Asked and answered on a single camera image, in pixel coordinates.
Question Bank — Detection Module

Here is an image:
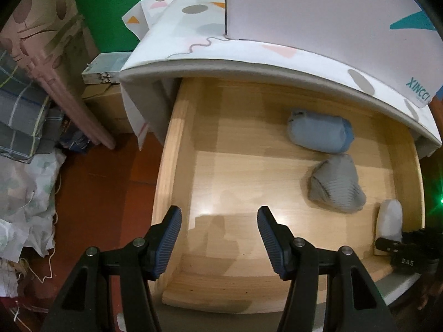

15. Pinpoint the white shoe box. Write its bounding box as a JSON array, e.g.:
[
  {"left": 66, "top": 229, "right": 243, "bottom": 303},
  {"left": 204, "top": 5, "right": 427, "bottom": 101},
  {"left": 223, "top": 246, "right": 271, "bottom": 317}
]
[{"left": 223, "top": 0, "right": 443, "bottom": 109}]

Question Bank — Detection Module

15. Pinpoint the white cord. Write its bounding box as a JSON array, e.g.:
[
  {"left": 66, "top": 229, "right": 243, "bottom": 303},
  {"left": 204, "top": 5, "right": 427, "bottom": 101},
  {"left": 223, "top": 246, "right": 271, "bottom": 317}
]
[{"left": 14, "top": 176, "right": 63, "bottom": 319}]

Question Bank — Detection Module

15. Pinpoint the wooden drawer with grey front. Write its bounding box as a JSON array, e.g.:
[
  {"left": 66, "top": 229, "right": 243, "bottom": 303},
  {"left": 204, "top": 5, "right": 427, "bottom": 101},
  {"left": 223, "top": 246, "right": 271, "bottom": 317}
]
[{"left": 116, "top": 76, "right": 428, "bottom": 332}]

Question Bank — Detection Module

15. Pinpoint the green foam mat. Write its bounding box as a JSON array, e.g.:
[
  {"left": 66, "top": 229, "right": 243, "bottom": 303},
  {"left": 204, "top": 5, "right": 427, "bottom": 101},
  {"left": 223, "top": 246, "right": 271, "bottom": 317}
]
[{"left": 69, "top": 0, "right": 225, "bottom": 58}]

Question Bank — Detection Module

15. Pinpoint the small white carton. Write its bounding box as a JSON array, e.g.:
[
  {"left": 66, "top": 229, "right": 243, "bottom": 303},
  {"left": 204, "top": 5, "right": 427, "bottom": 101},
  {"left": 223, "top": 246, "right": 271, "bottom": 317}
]
[{"left": 81, "top": 51, "right": 132, "bottom": 85}]

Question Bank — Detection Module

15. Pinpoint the white leaf-print cloth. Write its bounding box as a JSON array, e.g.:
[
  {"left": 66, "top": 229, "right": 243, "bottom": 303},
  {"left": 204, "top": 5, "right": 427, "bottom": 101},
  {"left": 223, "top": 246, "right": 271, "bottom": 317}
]
[{"left": 0, "top": 147, "right": 68, "bottom": 260}]

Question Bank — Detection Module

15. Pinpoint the grey ribbed sock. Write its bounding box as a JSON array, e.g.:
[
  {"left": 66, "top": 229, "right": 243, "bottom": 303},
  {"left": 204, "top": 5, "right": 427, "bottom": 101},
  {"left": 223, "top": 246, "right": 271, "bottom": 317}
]
[{"left": 308, "top": 154, "right": 367, "bottom": 214}]

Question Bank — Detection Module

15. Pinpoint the brown cardboard box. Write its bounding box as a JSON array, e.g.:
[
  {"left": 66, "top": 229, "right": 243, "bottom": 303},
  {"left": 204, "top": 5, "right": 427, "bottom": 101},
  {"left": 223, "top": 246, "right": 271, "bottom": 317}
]
[{"left": 82, "top": 82, "right": 137, "bottom": 135}]

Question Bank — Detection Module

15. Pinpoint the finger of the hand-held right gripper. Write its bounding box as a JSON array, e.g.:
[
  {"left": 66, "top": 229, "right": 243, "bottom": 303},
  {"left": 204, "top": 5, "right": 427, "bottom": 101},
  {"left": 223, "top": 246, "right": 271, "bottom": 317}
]
[{"left": 375, "top": 237, "right": 404, "bottom": 251}]

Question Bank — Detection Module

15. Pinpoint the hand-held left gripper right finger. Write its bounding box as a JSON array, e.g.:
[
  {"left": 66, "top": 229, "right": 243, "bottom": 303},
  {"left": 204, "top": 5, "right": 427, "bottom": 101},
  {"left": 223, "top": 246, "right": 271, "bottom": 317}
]
[{"left": 257, "top": 206, "right": 397, "bottom": 332}]

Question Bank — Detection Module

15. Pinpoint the white underwear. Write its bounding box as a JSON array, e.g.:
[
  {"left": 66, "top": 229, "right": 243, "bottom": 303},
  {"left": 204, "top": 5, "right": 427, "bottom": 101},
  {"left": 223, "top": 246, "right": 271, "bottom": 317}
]
[{"left": 377, "top": 199, "right": 403, "bottom": 240}]

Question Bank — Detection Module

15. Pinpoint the blue sock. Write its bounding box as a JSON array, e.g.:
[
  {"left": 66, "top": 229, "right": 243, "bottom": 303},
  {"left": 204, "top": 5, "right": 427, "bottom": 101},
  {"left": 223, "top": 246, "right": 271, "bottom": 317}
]
[{"left": 287, "top": 108, "right": 354, "bottom": 154}]

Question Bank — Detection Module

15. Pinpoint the white patterned cover cloth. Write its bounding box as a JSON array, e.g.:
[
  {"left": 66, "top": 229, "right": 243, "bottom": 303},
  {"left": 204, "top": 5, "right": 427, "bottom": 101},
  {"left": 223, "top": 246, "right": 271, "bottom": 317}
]
[{"left": 122, "top": 0, "right": 437, "bottom": 151}]

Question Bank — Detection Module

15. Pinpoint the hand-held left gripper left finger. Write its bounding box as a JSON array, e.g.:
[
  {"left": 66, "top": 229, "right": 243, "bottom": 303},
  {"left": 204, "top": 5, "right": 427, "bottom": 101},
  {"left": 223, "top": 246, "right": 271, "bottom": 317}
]
[{"left": 42, "top": 205, "right": 183, "bottom": 332}]

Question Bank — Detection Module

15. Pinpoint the grey plaid blanket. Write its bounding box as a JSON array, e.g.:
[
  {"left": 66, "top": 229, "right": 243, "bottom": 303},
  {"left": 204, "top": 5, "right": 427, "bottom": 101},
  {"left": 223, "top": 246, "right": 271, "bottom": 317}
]
[{"left": 0, "top": 50, "right": 66, "bottom": 163}]

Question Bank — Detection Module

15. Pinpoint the blue printed packet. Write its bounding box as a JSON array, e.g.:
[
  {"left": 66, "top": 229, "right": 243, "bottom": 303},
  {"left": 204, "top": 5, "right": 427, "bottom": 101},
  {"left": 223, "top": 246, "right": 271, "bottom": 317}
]
[{"left": 59, "top": 124, "right": 101, "bottom": 154}]

